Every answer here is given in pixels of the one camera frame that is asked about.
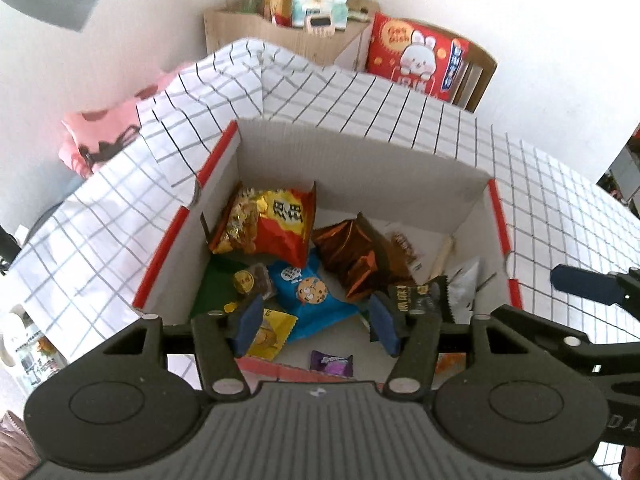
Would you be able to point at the white printed bottle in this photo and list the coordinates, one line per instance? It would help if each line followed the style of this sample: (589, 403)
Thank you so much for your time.
(27, 355)

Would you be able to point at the white plastic snack packet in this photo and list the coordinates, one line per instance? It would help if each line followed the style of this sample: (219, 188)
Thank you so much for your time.
(405, 245)

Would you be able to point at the white kitchen timer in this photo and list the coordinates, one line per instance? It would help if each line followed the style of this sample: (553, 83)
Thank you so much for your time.
(320, 25)

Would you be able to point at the red rabbit cushion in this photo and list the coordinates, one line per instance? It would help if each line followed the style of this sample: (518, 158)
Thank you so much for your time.
(415, 55)

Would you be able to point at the white candy stick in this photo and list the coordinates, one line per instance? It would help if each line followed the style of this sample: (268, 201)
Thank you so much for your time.
(442, 255)

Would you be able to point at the silver white snack packet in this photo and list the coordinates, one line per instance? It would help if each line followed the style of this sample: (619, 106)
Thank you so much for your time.
(465, 285)

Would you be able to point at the pink printed cloth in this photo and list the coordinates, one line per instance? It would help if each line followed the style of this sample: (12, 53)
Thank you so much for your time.
(95, 135)

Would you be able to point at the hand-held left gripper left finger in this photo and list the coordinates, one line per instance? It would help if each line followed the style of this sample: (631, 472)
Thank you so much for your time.
(250, 322)

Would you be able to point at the brown orange foil packet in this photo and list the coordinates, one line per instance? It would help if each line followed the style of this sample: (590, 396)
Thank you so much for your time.
(350, 255)

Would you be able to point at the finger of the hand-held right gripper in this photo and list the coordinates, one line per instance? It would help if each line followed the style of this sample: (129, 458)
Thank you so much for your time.
(585, 282)
(565, 342)

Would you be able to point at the white checkered tablecloth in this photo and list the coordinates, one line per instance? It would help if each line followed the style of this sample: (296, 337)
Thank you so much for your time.
(75, 240)

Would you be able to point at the black snack packet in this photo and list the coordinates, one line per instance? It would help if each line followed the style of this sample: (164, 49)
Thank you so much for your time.
(422, 295)

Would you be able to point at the wooden side cabinet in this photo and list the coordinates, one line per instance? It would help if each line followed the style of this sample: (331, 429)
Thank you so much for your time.
(280, 40)

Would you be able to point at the orange gold snack bag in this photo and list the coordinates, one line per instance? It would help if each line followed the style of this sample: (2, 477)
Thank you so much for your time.
(265, 222)

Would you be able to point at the green white tissue pack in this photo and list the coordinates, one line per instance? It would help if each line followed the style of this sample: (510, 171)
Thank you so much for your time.
(320, 5)

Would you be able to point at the blue cookie packet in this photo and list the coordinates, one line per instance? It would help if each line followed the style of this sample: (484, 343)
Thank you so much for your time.
(310, 300)

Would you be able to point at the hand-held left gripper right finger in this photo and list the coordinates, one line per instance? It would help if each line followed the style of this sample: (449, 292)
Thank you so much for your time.
(385, 322)

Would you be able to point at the dusty pink cloth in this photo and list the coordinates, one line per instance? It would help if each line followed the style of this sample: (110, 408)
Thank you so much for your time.
(15, 445)

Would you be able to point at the white cardboard box red edges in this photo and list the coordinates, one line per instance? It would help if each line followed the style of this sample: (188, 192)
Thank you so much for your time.
(375, 175)

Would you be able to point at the green snack packet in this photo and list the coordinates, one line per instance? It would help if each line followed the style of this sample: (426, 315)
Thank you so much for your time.
(215, 285)

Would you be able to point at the dark candy with yellow label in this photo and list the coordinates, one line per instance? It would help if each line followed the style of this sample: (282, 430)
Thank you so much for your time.
(252, 280)

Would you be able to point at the purple candy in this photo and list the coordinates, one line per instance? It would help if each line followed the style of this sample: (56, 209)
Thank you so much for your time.
(332, 362)

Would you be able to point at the wooden chair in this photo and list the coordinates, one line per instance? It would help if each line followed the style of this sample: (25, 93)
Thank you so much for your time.
(475, 80)

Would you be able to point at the small yellow snack packet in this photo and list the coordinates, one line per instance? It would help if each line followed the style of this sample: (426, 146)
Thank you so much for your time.
(272, 332)

